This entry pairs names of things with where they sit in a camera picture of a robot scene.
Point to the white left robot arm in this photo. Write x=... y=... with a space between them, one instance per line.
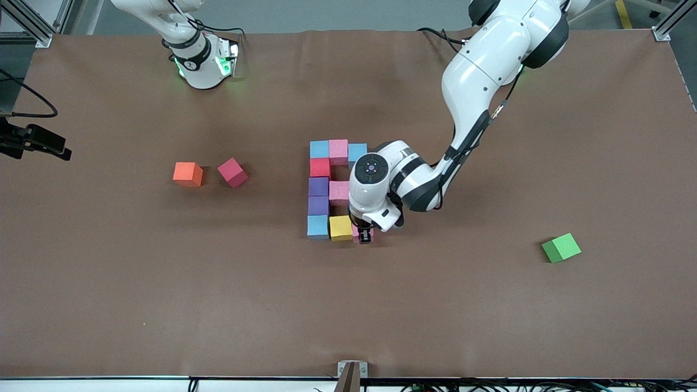
x=479 y=81

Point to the blue foam block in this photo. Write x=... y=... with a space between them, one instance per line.
x=356 y=152
x=319 y=149
x=318 y=227

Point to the red foam block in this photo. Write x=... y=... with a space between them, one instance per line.
x=320 y=167
x=233 y=172

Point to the brown table cover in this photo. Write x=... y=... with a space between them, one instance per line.
x=348 y=305

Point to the purple foam block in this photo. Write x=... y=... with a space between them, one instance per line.
x=318 y=187
x=318 y=206

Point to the green foam block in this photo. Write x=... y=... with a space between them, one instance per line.
x=561 y=247

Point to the grey metal bracket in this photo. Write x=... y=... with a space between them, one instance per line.
x=352 y=373

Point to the orange foam block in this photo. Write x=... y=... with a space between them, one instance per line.
x=188 y=174

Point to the aluminium frame post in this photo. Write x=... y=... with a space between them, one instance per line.
x=661 y=35
x=44 y=39

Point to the yellow foam block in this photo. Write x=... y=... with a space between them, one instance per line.
x=341 y=228

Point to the pink foam block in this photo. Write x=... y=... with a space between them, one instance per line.
x=338 y=193
x=355 y=234
x=338 y=152

